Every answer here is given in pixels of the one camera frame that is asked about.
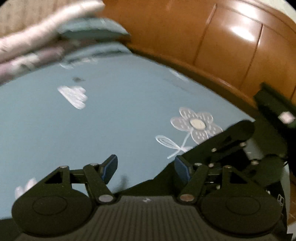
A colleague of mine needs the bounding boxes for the purple floral quilt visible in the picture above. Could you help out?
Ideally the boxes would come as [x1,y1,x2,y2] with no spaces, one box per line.
[0,44,67,86]

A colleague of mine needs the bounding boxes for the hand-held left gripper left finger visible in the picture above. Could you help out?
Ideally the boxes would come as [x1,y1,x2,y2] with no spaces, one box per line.
[38,155,118,204]

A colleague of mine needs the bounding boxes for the patterned curtain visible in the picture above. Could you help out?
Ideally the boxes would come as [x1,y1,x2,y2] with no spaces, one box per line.
[0,0,58,37]

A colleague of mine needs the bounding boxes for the pink floral quilt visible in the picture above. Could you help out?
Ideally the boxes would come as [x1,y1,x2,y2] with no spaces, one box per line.
[0,0,104,61]

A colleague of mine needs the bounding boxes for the flat blue pillow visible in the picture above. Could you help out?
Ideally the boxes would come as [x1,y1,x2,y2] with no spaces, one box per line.
[60,46,130,67]

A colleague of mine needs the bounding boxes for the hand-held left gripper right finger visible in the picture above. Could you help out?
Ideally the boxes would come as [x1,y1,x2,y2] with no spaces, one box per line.
[174,155,255,202]

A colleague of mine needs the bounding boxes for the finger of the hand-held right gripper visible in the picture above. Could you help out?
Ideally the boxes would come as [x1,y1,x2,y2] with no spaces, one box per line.
[206,148,257,183]
[185,134,245,161]

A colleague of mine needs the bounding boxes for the thick blue pillow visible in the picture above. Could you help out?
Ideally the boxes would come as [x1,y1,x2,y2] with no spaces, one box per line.
[57,17,131,43]

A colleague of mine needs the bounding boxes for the black pants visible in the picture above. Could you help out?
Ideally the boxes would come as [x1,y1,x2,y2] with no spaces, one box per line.
[116,139,222,197]

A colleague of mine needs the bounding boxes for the bed with blue floral sheet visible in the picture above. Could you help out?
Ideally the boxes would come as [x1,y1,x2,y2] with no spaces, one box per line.
[0,44,262,220]

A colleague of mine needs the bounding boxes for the wooden headboard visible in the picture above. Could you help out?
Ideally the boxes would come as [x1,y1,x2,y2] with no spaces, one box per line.
[102,0,296,116]

